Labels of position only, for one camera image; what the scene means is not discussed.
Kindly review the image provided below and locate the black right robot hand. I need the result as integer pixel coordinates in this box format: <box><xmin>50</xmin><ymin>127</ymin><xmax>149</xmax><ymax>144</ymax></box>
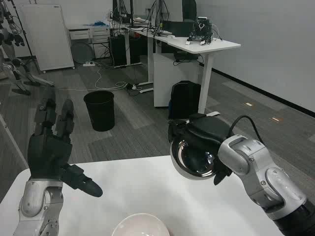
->
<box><xmin>167</xmin><ymin>113</ymin><xmax>237</xmax><ymax>186</ymax></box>

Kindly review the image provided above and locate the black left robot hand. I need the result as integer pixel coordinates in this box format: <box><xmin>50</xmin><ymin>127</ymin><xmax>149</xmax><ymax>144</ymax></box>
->
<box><xmin>27</xmin><ymin>92</ymin><xmax>103</xmax><ymax>198</ymax></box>

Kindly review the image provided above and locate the shiny metal bowl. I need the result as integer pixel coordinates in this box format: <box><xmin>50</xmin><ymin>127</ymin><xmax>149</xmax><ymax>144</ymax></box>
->
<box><xmin>169</xmin><ymin>136</ymin><xmax>222</xmax><ymax>181</ymax></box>

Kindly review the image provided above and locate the white ceramic bowl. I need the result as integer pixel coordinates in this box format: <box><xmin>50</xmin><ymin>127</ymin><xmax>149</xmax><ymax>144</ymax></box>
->
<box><xmin>111</xmin><ymin>212</ymin><xmax>170</xmax><ymax>236</ymax></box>

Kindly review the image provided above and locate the black backpack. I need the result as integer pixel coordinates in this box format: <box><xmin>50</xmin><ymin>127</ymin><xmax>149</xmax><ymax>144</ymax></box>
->
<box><xmin>168</xmin><ymin>80</ymin><xmax>202</xmax><ymax>120</ymax></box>

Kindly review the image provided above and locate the black plastic waste bin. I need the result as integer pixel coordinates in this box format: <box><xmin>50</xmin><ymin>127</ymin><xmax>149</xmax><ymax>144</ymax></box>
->
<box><xmin>83</xmin><ymin>90</ymin><xmax>116</xmax><ymax>132</ymax></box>

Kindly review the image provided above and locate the white standing desk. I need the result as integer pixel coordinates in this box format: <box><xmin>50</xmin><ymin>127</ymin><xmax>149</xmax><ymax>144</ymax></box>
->
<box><xmin>120</xmin><ymin>23</ymin><xmax>242</xmax><ymax>114</ymax></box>

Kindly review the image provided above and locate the small robot device on desk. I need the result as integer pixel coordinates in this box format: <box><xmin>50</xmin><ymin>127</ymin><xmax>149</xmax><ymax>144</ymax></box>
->
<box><xmin>186</xmin><ymin>16</ymin><xmax>223</xmax><ymax>46</ymax></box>

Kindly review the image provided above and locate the grey round disc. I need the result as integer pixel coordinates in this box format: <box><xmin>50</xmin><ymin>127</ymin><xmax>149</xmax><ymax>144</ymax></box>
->
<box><xmin>71</xmin><ymin>42</ymin><xmax>95</xmax><ymax>65</ymax></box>

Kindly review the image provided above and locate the humanoid robot on stand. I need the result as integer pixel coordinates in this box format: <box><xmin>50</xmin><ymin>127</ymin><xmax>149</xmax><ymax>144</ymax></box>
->
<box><xmin>0</xmin><ymin>0</ymin><xmax>54</xmax><ymax>96</ymax></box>

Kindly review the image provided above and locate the black box on desk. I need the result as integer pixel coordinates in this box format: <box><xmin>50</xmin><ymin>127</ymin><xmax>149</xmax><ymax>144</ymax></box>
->
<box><xmin>162</xmin><ymin>20</ymin><xmax>197</xmax><ymax>37</ymax></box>

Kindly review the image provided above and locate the white rolling whiteboard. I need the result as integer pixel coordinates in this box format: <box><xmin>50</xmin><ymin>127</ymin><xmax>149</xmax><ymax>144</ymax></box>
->
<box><xmin>19</xmin><ymin>3</ymin><xmax>75</xmax><ymax>74</ymax></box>

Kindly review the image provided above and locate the black computer tower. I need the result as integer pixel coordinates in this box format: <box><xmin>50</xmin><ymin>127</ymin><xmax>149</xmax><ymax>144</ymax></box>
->
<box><xmin>108</xmin><ymin>34</ymin><xmax>128</xmax><ymax>67</ymax></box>

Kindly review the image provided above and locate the white drawer cabinet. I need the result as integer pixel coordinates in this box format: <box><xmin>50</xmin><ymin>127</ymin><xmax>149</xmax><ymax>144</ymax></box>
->
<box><xmin>67</xmin><ymin>24</ymin><xmax>111</xmax><ymax>59</ymax></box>

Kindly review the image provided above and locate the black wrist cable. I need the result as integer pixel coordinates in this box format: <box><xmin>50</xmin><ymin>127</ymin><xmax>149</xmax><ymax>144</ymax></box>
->
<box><xmin>227</xmin><ymin>115</ymin><xmax>264</xmax><ymax>145</ymax></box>

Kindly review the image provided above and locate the white floor cable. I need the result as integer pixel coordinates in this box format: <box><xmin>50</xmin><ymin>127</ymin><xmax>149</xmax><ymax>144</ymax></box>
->
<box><xmin>55</xmin><ymin>62</ymin><xmax>138</xmax><ymax>91</ymax></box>

